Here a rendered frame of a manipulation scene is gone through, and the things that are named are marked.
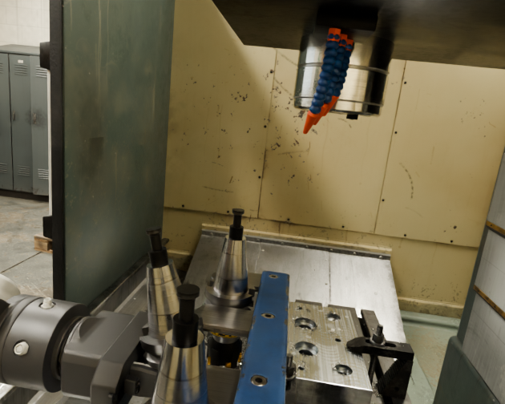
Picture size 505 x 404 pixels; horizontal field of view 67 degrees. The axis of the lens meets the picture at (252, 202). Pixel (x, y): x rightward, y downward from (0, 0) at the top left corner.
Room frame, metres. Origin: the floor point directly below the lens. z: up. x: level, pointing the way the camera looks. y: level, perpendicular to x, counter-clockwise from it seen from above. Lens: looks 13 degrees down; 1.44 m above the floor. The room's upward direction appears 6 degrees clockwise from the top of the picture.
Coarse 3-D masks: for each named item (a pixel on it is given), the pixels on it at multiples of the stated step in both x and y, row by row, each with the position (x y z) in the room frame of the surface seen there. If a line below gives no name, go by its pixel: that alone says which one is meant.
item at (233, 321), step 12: (204, 312) 0.40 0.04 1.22; (216, 312) 0.40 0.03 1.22; (228, 312) 0.40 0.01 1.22; (240, 312) 0.40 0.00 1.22; (252, 312) 0.41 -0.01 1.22; (204, 324) 0.37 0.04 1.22; (216, 324) 0.37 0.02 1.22; (228, 324) 0.38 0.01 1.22; (240, 324) 0.38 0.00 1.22; (240, 336) 0.36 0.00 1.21
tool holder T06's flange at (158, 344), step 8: (200, 320) 0.35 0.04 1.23; (144, 328) 0.34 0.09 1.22; (200, 328) 0.33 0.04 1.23; (144, 336) 0.33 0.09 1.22; (144, 344) 0.32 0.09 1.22; (152, 344) 0.31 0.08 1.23; (160, 344) 0.31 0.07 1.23; (152, 352) 0.31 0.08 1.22; (160, 352) 0.31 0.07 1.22; (144, 360) 0.32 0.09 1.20; (152, 360) 0.31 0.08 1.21
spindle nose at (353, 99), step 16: (304, 48) 0.69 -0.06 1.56; (320, 48) 0.66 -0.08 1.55; (368, 48) 0.64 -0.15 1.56; (384, 48) 0.65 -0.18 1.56; (304, 64) 0.68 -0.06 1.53; (320, 64) 0.65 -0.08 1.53; (352, 64) 0.64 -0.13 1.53; (368, 64) 0.64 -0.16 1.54; (384, 64) 0.66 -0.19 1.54; (304, 80) 0.67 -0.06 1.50; (352, 80) 0.64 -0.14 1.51; (368, 80) 0.64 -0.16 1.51; (384, 80) 0.67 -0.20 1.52; (304, 96) 0.67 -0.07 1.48; (352, 96) 0.64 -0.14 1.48; (368, 96) 0.64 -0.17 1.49; (384, 96) 0.68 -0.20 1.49; (336, 112) 0.69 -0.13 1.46; (352, 112) 0.64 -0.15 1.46; (368, 112) 0.65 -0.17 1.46
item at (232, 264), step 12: (228, 240) 0.44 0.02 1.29; (240, 240) 0.44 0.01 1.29; (228, 252) 0.43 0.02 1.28; (240, 252) 0.43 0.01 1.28; (228, 264) 0.43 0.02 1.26; (240, 264) 0.43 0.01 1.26; (216, 276) 0.44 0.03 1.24; (228, 276) 0.43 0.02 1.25; (240, 276) 0.43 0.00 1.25; (216, 288) 0.43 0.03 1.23; (228, 288) 0.43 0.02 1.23; (240, 288) 0.43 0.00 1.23
